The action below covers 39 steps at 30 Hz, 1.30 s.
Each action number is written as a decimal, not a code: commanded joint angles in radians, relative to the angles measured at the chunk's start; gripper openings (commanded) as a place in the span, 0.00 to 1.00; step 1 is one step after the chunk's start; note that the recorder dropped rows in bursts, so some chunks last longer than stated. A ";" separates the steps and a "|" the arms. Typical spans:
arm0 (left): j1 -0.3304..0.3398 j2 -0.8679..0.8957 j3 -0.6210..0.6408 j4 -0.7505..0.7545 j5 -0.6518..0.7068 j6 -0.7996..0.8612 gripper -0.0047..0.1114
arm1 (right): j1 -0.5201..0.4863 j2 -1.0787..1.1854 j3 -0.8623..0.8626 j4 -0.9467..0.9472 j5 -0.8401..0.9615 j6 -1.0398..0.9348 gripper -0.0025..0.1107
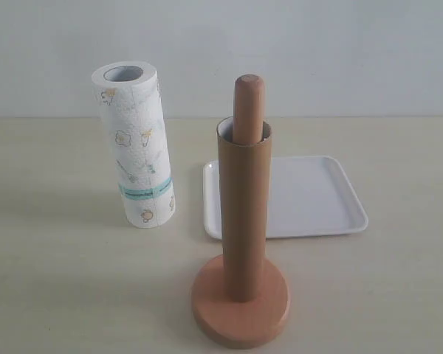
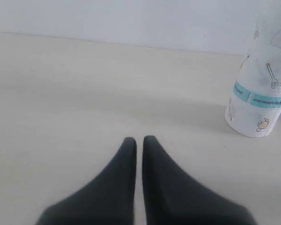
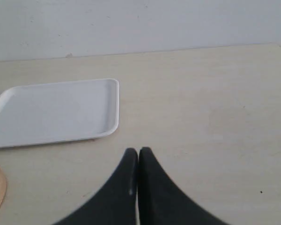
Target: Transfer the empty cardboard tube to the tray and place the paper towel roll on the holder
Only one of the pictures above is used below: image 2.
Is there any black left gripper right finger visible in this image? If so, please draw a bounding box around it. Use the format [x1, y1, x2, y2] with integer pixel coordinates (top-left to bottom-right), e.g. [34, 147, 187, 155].
[142, 135, 256, 225]

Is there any printed white paper towel roll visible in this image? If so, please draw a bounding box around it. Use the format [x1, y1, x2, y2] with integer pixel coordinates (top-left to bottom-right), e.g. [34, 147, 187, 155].
[225, 16, 281, 138]

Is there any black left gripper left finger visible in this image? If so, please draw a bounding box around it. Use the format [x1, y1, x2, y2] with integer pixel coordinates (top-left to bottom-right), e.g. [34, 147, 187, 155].
[37, 137, 137, 225]

